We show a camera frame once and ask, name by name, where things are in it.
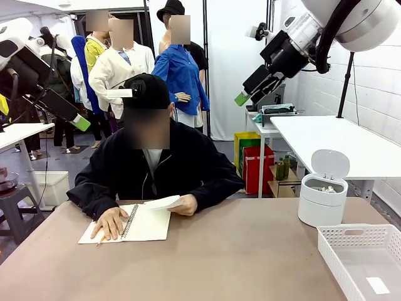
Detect white paper sheet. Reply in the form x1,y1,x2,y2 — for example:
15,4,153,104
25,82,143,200
143,194,185,211

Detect small white side table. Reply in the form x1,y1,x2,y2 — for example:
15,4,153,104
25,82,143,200
244,105,283,199

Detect black corrugated cable hose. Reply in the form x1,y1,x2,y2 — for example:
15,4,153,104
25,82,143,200
315,0,357,75

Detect red bag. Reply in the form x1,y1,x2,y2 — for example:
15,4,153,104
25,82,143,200
243,144,276,194

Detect person's left hand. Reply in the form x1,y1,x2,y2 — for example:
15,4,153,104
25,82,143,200
170,193,199,218

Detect person's right forearm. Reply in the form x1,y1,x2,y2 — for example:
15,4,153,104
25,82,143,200
66,184,120,222

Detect white spiral notebook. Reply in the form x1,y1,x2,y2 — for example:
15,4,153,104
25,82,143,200
78,203,172,245

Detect thin black hanging cable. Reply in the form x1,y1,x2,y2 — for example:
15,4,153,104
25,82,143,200
41,134,50,209

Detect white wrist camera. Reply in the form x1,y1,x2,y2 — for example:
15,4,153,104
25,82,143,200
29,26,71,51
245,21,274,41

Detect white round trash bin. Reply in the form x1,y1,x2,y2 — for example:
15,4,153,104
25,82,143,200
297,173,349,227

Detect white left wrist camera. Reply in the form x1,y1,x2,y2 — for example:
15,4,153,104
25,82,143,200
29,26,71,51

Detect mannequin in cream cardigan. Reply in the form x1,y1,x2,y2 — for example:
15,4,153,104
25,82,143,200
88,18,157,132

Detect black light stand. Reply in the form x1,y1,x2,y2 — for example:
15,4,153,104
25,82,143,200
336,51,357,119

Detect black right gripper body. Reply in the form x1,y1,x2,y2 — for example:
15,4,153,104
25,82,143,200
259,29,313,80

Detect person's right hand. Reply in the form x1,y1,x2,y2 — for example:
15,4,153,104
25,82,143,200
90,206,130,242

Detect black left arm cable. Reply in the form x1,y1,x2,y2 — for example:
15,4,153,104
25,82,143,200
6,68,19,102

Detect grey box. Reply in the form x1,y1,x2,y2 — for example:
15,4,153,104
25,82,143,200
272,83,287,107

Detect mannequin in white coat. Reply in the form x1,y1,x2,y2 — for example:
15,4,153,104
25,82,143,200
69,58,93,111

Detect white storage box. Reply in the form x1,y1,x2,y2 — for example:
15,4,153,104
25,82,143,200
29,171,70,208

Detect grey tray with green item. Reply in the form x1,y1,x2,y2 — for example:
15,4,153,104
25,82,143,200
261,104,298,115

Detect white trash bin lid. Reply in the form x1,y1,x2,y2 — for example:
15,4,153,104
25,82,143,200
311,149,351,181

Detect white desk with leg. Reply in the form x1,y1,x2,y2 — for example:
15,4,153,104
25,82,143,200
0,122,56,210

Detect large white table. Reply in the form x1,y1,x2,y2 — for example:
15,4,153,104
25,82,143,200
269,115,401,198

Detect grey plastic stool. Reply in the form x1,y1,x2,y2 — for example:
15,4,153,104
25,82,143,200
0,184,44,244

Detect long blue garment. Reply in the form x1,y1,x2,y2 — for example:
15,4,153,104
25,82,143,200
71,34,103,115

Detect yellow green bag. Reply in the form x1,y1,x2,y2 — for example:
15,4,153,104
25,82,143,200
234,131,262,176

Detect yellow object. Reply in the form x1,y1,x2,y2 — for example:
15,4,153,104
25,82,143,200
0,93,9,124

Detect black backdrop stand pole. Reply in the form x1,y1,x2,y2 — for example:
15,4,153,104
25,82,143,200
202,0,211,139
264,0,277,34

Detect white backdrop curtain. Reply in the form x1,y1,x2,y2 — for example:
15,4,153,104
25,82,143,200
149,0,271,141

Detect low wooden shelf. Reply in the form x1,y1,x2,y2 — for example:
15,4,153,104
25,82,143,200
268,164,302,198

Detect flat white paper slip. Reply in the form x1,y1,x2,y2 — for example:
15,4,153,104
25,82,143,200
365,277,392,295

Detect mannequin in yellow jacket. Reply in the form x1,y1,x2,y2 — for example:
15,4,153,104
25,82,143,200
84,9,110,73

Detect person's left forearm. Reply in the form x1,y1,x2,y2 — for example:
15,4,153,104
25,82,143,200
190,177,246,208

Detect white perforated plastic basket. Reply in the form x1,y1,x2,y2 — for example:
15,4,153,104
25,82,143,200
316,223,401,301

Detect black bucket hat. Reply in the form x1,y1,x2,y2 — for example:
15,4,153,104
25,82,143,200
156,0,185,23

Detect white head-mounted camera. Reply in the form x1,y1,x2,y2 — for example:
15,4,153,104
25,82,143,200
107,79,147,99

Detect person's black jacket torso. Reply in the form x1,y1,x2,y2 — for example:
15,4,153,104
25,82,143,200
75,119,242,201

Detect black baseball cap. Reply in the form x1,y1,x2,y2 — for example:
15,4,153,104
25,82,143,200
122,73,172,110

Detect mannequin in blue shirt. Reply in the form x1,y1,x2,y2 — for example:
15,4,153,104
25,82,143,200
151,14,211,135

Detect glass bowl red liquid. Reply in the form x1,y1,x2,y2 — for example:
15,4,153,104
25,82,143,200
0,167,19,191

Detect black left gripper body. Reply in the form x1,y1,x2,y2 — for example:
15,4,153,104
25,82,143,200
0,55,53,98

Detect mannequin in black shirt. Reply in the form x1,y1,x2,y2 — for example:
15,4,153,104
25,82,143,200
158,21,209,73

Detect background person dark trousers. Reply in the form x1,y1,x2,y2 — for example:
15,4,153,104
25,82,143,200
14,100,43,160

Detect background person dark-haired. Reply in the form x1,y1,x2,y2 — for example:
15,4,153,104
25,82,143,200
40,53,78,151

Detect white paper ball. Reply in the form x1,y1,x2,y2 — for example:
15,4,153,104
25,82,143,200
308,184,336,193

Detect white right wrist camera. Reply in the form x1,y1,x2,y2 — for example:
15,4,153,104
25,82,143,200
245,21,274,41

